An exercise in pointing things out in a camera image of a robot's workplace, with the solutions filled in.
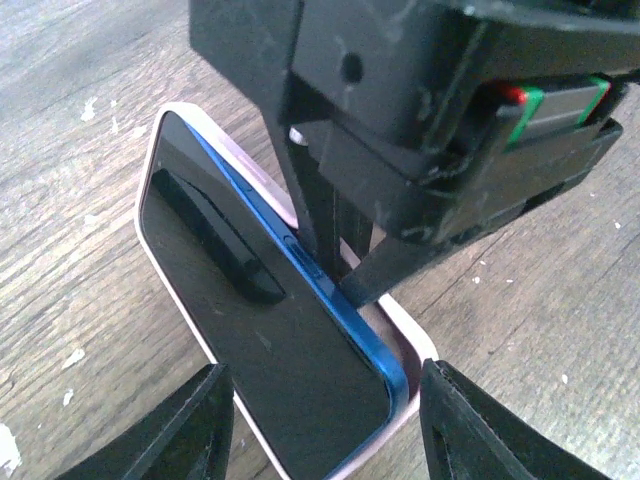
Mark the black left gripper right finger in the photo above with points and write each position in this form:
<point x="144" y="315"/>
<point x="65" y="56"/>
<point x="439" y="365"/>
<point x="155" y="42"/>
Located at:
<point x="467" y="434"/>

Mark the pink phone case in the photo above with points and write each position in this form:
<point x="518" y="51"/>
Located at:
<point x="280" y="300"/>

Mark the blue phone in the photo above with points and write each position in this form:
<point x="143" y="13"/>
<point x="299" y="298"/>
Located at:
<point x="280" y="310"/>

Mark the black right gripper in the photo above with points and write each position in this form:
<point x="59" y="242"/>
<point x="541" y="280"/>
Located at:
<point x="435" y="118"/>

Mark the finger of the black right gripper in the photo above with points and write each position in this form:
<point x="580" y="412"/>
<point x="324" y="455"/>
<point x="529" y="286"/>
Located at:
<point x="388" y="264"/>

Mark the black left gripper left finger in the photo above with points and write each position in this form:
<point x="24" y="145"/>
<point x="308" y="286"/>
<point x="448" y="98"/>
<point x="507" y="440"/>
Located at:
<point x="187" y="436"/>

